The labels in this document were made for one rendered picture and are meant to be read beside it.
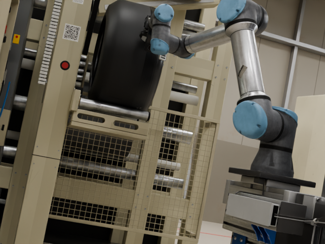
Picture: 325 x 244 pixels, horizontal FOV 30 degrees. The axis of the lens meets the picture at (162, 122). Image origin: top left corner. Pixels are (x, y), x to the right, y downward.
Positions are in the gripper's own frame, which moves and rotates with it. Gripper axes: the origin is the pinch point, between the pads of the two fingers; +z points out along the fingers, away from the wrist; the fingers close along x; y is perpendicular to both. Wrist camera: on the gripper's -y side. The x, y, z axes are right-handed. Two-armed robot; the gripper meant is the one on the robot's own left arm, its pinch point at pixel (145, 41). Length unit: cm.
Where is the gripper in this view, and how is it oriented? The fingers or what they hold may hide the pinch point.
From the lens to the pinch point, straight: 277.7
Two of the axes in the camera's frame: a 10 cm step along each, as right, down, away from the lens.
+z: -2.4, 1.5, 9.6
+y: 1.6, -9.7, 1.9
